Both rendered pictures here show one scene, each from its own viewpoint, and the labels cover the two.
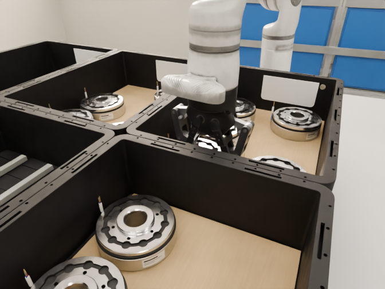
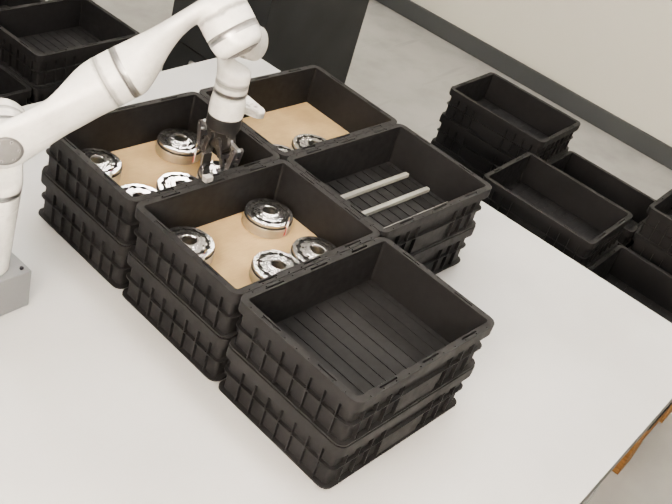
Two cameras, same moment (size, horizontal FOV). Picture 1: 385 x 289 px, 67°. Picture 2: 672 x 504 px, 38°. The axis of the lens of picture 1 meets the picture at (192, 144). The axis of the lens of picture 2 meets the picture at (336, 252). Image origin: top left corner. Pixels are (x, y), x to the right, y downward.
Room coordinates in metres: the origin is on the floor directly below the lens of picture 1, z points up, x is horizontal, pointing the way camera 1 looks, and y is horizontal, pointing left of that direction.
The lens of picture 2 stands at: (2.14, 0.54, 2.00)
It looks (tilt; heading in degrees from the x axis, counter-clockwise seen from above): 35 degrees down; 188
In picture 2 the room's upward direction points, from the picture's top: 18 degrees clockwise
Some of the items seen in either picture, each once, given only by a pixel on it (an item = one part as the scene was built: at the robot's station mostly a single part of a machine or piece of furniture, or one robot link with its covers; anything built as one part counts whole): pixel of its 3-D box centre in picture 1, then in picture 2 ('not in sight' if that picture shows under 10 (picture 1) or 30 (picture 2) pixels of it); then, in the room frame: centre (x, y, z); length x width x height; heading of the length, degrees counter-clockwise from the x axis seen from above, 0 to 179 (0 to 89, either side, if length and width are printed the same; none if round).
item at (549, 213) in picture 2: not in sight; (532, 252); (-0.59, 0.74, 0.37); 0.40 x 0.30 x 0.45; 69
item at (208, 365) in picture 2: not in sight; (244, 286); (0.62, 0.16, 0.76); 0.40 x 0.30 x 0.12; 155
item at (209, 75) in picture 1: (207, 65); (235, 99); (0.39, -0.02, 1.03); 0.11 x 0.09 x 0.06; 150
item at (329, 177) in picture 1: (252, 106); (166, 145); (0.50, -0.11, 0.92); 0.40 x 0.30 x 0.02; 155
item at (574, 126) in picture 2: not in sight; (494, 158); (-1.11, 0.51, 0.37); 0.40 x 0.30 x 0.45; 69
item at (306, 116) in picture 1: (297, 116); (97, 160); (0.57, -0.23, 0.86); 0.05 x 0.05 x 0.01
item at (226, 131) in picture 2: (211, 107); (222, 129); (0.41, -0.03, 0.96); 0.08 x 0.08 x 0.09
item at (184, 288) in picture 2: (124, 103); (255, 245); (0.62, 0.16, 0.87); 0.40 x 0.30 x 0.11; 155
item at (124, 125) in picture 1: (121, 82); (261, 224); (0.62, 0.16, 0.92); 0.40 x 0.30 x 0.02; 155
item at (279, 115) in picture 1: (297, 117); (97, 162); (0.57, -0.23, 0.86); 0.10 x 0.10 x 0.01
